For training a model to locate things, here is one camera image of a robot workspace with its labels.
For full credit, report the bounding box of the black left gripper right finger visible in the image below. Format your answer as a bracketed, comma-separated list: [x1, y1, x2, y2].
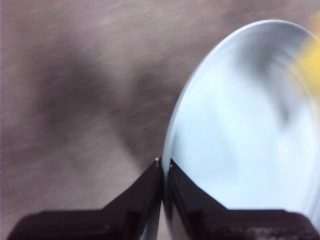
[167, 158, 320, 240]

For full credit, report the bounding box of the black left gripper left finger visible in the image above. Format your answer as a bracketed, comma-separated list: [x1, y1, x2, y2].
[6, 157, 163, 240]

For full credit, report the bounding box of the yellow sponge with green pad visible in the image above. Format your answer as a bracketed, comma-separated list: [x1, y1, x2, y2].
[291, 13, 320, 101]

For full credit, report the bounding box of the light blue round plate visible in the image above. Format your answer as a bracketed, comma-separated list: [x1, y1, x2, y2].
[139, 19, 320, 240]

